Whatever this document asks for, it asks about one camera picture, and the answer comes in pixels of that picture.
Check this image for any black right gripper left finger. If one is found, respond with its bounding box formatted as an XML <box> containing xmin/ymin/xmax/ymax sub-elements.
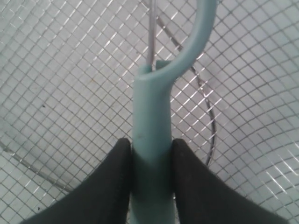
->
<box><xmin>23</xmin><ymin>138</ymin><xmax>131</xmax><ymax>224</ymax></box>

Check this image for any oval wire mesh basket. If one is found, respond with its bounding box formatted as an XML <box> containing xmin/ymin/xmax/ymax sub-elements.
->
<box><xmin>0</xmin><ymin>0</ymin><xmax>299</xmax><ymax>224</ymax></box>

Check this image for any teal handled peeler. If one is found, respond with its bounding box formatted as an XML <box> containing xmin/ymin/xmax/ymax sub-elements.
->
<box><xmin>129</xmin><ymin>0</ymin><xmax>217</xmax><ymax>224</ymax></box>

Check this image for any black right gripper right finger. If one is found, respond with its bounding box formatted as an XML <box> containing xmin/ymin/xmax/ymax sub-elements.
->
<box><xmin>171</xmin><ymin>139</ymin><xmax>288</xmax><ymax>224</ymax></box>

